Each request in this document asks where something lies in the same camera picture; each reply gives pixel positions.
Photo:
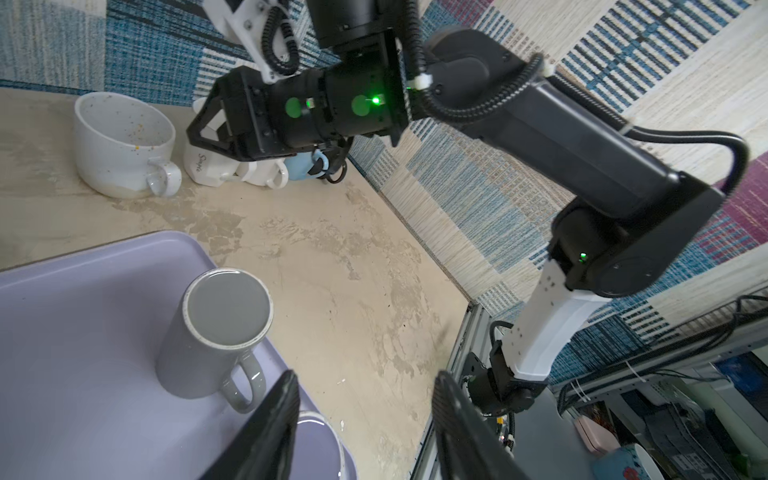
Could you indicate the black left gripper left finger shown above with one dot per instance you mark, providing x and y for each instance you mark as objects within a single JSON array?
[{"x": 264, "y": 447}]

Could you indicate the purple ceramic mug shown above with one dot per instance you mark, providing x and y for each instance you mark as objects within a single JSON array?
[{"x": 318, "y": 453}]

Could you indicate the cream speckled mug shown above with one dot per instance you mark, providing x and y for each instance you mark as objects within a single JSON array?
[{"x": 123, "y": 147}]

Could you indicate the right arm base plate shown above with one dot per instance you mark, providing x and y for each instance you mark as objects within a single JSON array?
[{"x": 482, "y": 389}]

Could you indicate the white patterned mug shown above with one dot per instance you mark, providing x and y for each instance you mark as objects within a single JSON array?
[{"x": 205, "y": 167}]

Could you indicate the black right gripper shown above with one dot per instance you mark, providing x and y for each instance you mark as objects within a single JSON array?
[{"x": 248, "y": 134}]

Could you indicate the lavender plastic tray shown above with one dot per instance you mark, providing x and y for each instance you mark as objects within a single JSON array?
[{"x": 80, "y": 335}]

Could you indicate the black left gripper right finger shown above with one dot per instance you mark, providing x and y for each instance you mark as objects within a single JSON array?
[{"x": 466, "y": 447}]

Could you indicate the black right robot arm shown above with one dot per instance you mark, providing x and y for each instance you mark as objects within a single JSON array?
[{"x": 639, "y": 195}]

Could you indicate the grey ceramic mug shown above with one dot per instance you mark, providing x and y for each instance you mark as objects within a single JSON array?
[{"x": 208, "y": 348}]

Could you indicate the light blue mug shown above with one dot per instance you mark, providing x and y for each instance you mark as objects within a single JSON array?
[{"x": 307, "y": 165}]

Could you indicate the black ceramic mug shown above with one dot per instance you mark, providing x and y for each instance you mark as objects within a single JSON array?
[{"x": 337, "y": 171}]

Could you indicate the white ceramic mug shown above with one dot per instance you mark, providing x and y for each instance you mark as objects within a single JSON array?
[{"x": 270, "y": 173}]

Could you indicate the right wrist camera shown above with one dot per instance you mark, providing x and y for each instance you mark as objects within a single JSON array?
[{"x": 243, "y": 22}]

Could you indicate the aluminium front rail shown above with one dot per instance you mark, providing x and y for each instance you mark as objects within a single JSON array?
[{"x": 472, "y": 337}]

